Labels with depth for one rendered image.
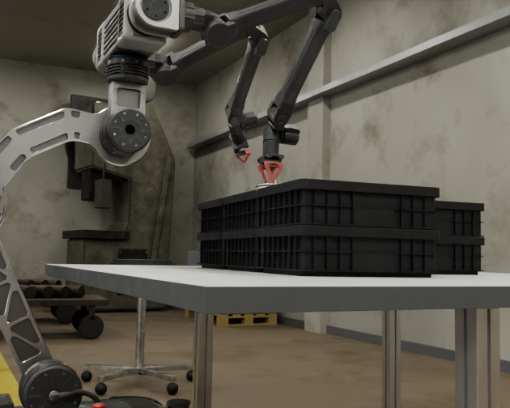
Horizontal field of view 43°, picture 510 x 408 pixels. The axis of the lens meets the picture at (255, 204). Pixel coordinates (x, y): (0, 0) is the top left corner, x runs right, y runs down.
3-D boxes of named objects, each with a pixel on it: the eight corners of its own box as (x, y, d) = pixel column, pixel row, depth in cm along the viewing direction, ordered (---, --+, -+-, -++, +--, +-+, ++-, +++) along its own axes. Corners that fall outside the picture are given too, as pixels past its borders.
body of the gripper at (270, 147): (274, 165, 229) (274, 145, 230) (284, 160, 219) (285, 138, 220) (257, 163, 227) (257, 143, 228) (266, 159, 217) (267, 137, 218)
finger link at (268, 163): (277, 186, 225) (277, 160, 226) (284, 184, 219) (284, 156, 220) (258, 185, 223) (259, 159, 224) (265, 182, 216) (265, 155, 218)
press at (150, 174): (149, 304, 939) (156, 94, 965) (180, 313, 814) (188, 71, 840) (33, 306, 869) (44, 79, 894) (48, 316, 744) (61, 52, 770)
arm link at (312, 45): (317, -3, 207) (332, 7, 199) (331, 3, 210) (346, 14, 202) (261, 113, 225) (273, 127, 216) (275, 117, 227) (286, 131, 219)
